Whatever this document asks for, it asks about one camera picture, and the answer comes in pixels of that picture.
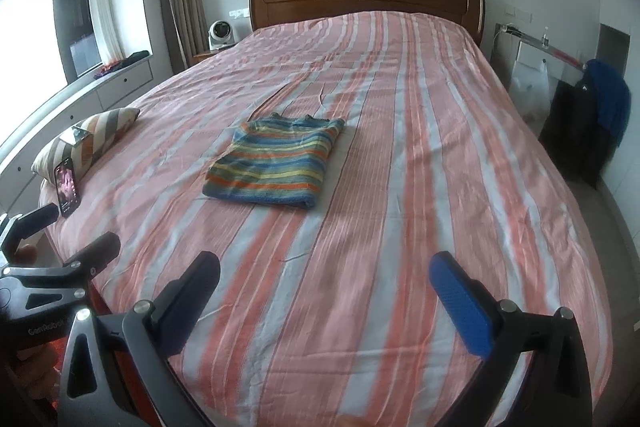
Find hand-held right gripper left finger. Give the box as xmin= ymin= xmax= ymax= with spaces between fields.
xmin=59 ymin=250 xmax=222 ymax=427

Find wooden nightstand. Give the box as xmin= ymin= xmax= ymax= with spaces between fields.
xmin=192 ymin=47 xmax=236 ymax=65

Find white plastic bag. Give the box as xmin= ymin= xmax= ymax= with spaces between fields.
xmin=510 ymin=62 xmax=552 ymax=118

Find white drawer cabinet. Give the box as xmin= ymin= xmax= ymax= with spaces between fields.
xmin=0 ymin=57 xmax=153 ymax=208

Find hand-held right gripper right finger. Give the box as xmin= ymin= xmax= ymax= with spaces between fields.
xmin=430 ymin=251 xmax=593 ymax=427

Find black smartphone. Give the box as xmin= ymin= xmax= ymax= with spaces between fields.
xmin=52 ymin=158 xmax=82 ymax=219

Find black jacket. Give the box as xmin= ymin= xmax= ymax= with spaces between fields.
xmin=539 ymin=74 xmax=616 ymax=188

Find blue jacket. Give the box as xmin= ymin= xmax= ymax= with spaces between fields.
xmin=582 ymin=59 xmax=631 ymax=148

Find striped knit sweater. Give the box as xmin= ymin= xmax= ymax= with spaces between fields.
xmin=202 ymin=114 xmax=346 ymax=209

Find bed with striped sheet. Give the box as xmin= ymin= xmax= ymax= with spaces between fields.
xmin=39 ymin=11 xmax=613 ymax=427

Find window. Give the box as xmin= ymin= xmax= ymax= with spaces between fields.
xmin=0 ymin=0 xmax=103 ymax=142

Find striped pillow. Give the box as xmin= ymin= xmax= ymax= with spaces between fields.
xmin=31 ymin=107 xmax=141 ymax=182

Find white sheer curtain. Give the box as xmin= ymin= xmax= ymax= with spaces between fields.
xmin=87 ymin=0 xmax=125 ymax=64

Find dark clothes on sill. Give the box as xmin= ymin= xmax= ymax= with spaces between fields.
xmin=95 ymin=51 xmax=151 ymax=78

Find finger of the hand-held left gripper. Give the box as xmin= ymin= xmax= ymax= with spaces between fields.
xmin=0 ymin=233 xmax=121 ymax=308
xmin=0 ymin=203 xmax=60 ymax=258

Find white round fan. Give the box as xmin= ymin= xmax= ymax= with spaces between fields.
xmin=207 ymin=20 xmax=237 ymax=51

